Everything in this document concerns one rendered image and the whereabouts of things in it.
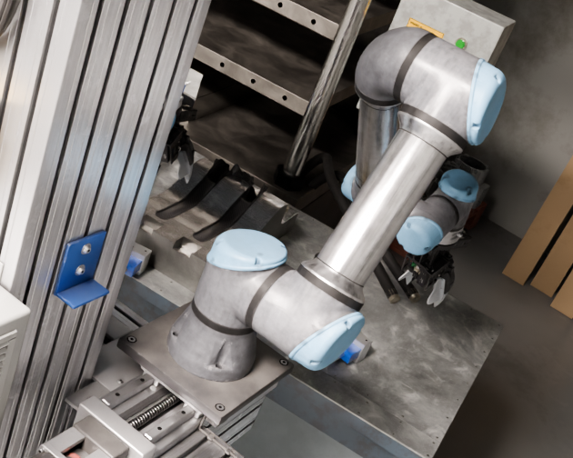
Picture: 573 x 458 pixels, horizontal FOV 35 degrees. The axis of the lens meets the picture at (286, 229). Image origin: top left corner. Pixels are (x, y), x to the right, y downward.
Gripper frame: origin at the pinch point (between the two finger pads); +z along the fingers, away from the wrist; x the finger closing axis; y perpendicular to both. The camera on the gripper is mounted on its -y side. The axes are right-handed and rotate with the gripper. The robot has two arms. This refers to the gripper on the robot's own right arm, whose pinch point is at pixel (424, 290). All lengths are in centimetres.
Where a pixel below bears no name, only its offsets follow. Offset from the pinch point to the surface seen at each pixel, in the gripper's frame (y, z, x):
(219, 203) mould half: 10, 12, -56
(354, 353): 15.5, 14.1, -3.6
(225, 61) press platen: -36, 18, -106
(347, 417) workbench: 28.3, 15.1, 6.7
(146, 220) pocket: 31, 7, -59
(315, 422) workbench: 28.8, 25.5, -0.4
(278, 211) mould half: -0.8, 13.1, -45.6
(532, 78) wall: -267, 126, -106
